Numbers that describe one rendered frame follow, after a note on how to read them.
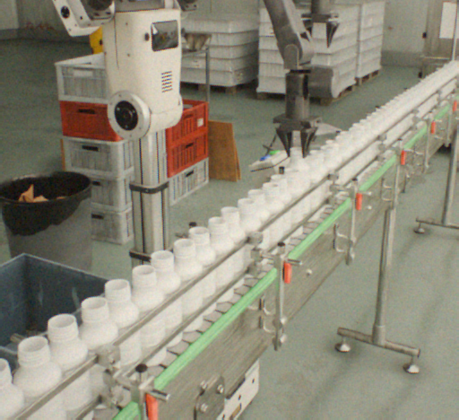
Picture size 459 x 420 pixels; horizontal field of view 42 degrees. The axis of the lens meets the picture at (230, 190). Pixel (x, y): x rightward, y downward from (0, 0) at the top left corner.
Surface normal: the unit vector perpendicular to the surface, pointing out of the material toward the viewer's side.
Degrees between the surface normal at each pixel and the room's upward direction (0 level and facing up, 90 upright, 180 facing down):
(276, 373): 0
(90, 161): 90
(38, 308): 90
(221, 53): 90
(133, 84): 101
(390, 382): 0
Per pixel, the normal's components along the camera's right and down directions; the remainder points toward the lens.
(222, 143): -0.46, 0.50
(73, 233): 0.73, 0.29
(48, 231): 0.29, 0.38
